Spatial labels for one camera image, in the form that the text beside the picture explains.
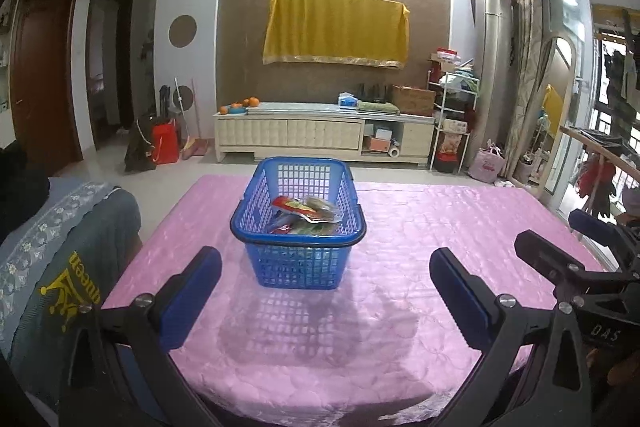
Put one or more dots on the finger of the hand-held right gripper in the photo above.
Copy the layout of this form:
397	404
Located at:
592	224
540	254

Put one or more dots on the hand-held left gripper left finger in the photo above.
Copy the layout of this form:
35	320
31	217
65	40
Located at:
192	297

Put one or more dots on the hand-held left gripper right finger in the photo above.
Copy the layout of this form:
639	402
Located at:
462	302

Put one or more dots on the blue plastic basket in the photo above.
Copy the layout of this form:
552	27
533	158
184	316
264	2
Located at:
300	267

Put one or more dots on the red packet with yellow label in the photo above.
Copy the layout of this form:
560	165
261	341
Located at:
290	204

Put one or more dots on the green label cracker packet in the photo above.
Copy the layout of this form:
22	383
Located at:
317	230

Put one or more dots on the person's right hand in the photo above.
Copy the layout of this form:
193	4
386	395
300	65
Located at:
620	377

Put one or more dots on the red garment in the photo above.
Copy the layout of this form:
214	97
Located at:
595	182

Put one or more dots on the wooden folding rack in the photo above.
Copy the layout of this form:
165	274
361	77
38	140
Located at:
600	147

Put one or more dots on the white slipper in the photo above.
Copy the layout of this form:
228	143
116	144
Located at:
505	183

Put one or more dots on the pink bag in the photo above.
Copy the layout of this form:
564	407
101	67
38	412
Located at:
487	164

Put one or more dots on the pink quilted table cover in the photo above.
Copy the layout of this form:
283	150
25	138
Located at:
350	347

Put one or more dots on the arched floor mirror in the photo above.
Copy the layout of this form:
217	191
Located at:
550	107

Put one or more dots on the black and red box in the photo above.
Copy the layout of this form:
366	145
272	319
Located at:
446	162

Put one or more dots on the orange printed box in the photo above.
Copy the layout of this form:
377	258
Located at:
451	144

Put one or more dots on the grey cloth with crown print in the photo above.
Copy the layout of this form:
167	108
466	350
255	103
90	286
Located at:
50	267

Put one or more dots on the pink broom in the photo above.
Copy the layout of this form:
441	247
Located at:
194	147

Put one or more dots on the hanging dark clothes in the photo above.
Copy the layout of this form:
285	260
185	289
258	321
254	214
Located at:
622	72

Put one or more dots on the red bag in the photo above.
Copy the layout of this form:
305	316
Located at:
166	142

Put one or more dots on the dark brown bag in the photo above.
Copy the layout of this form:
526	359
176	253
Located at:
139	147

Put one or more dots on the white paper roll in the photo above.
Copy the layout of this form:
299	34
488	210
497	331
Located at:
394	151

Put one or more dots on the white metal shelf rack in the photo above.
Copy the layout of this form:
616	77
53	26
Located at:
436	122

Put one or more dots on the orange flat box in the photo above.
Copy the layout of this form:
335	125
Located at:
376	144

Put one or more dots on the patterned beige curtain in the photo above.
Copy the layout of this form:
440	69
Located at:
525	57

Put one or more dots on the standing air conditioner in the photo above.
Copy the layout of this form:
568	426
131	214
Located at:
492	72

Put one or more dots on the blue and white box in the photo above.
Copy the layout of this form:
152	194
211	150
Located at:
383	134

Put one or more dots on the white pole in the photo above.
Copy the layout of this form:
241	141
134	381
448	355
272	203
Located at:
179	107

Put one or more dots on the blue fruit plate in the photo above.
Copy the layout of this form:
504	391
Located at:
236	111

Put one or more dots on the cream television cabinet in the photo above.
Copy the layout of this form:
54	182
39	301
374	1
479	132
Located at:
290	132

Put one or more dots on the black umbrella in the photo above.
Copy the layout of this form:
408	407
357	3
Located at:
164	99

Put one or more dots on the brown cardboard box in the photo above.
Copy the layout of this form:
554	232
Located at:
412	99

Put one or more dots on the green cushion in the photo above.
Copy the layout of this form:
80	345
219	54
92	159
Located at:
377	106

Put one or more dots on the balcony glass door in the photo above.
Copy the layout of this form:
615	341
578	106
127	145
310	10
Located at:
565	7

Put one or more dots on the red and white box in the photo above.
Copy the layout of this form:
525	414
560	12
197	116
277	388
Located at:
446	55

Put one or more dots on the black router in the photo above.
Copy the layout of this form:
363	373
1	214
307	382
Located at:
372	93

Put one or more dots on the blue tissue box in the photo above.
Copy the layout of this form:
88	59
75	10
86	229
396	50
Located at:
347	99

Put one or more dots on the brown wooden door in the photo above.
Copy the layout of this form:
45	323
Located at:
42	72

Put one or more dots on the yellow television cover cloth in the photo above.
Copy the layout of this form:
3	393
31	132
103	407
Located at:
335	27

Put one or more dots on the round brown wall panel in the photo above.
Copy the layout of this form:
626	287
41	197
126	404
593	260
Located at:
186	96
182	30

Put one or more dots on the dark open doorway frame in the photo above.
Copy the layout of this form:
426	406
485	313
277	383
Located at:
125	67

